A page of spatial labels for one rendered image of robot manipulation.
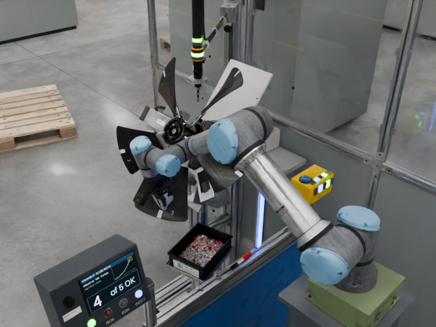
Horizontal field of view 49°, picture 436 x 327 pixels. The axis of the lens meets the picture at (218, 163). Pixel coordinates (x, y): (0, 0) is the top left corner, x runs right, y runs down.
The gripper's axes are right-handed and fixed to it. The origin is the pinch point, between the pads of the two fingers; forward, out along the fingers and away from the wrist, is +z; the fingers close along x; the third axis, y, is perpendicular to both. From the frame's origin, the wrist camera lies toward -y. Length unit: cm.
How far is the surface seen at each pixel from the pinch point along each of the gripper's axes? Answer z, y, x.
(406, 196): 35, 85, -58
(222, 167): -13.9, 22.3, -16.0
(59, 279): -44, -47, -35
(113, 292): -32, -39, -40
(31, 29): 138, 147, 542
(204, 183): 0.2, 19.8, -4.1
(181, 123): -21.7, 26.0, 8.9
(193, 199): 9.5, 14.9, 1.4
